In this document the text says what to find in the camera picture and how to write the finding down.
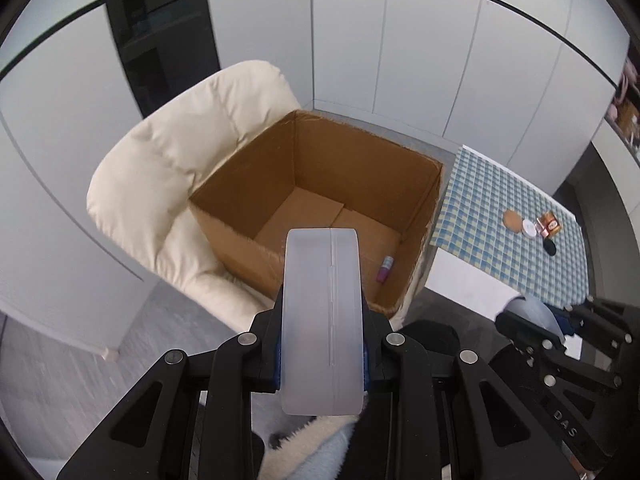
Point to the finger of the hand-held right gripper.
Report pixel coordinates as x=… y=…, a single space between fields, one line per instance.
x=605 y=317
x=550 y=360

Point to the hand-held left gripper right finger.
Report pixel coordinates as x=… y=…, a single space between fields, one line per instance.
x=375 y=360

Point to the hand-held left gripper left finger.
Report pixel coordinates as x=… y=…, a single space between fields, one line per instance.
x=267 y=360

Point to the frosted square plastic case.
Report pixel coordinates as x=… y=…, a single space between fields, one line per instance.
x=320 y=320

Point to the black round disc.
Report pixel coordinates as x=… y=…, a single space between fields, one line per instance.
x=549 y=248

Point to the small purple tube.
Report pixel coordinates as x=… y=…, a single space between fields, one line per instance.
x=386 y=270

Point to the orange brown jar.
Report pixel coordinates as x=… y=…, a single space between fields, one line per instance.
x=549 y=222

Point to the white round lid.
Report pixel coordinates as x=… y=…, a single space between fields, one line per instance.
x=529 y=228

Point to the brown round compact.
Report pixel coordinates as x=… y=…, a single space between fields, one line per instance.
x=512 y=220

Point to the brown cardboard box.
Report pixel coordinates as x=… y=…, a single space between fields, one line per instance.
x=320 y=160

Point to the blue yellow checked tablecloth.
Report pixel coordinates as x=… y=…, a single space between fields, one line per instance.
x=480 y=200

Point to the brown shelf box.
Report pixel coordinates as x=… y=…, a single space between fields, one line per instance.
x=628 y=119

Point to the small pink plush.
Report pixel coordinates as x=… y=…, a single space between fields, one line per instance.
x=613 y=110

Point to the cream padded chair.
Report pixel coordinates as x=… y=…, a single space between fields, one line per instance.
x=150 y=160

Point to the pink plush toy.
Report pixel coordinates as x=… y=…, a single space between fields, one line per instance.
x=631 y=74

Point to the black built-in cabinet niche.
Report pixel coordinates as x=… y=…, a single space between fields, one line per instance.
x=160 y=20

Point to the white wall cabinets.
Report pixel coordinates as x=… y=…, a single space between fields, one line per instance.
x=400 y=60

